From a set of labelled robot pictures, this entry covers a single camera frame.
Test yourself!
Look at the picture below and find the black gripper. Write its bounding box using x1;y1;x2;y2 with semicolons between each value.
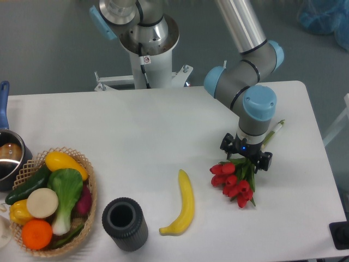
220;133;273;174

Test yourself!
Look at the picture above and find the red tulip bouquet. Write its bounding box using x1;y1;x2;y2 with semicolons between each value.
209;157;257;208

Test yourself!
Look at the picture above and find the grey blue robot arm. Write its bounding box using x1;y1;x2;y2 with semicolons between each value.
89;1;284;171

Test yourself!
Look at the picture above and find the yellow banana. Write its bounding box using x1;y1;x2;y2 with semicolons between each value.
159;169;195;236

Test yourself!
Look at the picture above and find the black device at edge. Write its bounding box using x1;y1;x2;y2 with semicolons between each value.
329;221;348;250

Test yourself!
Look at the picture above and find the dark grey ribbed vase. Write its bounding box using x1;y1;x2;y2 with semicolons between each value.
102;197;148;252

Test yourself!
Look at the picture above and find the blue plastic bag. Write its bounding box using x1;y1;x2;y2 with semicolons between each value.
297;1;348;51

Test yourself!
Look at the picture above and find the purple sweet potato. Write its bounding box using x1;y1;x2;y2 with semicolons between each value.
75;184;92;215

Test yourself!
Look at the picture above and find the green bok choy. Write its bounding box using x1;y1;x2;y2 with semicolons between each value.
47;168;83;236

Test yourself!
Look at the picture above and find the yellow squash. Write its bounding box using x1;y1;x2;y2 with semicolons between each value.
45;151;89;181

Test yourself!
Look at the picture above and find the green chili pepper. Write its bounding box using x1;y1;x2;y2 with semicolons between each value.
51;224;84;249

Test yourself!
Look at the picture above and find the dark green cucumber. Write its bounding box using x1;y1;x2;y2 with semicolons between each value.
5;164;51;205

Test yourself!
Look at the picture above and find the white round radish slice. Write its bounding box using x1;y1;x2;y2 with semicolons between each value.
26;188;58;218

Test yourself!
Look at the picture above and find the woven wicker basket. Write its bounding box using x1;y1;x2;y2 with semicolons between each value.
10;147;97;258

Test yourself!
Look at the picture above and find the orange fruit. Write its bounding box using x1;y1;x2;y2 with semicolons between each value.
21;219;53;250

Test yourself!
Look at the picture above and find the yellow bell pepper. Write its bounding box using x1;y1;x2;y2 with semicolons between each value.
10;199;34;225

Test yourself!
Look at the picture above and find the white object at left edge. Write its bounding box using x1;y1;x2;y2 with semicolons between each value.
0;204;12;248

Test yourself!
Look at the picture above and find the white frame at right edge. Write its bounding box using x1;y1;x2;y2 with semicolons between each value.
322;93;348;147

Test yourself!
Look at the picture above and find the black cable on pedestal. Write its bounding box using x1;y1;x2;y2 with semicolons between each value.
137;42;152;90

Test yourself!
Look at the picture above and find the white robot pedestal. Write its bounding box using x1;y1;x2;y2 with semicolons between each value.
91;11;194;91

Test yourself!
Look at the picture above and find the blue handled saucepan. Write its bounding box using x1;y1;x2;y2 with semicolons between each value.
1;81;33;192

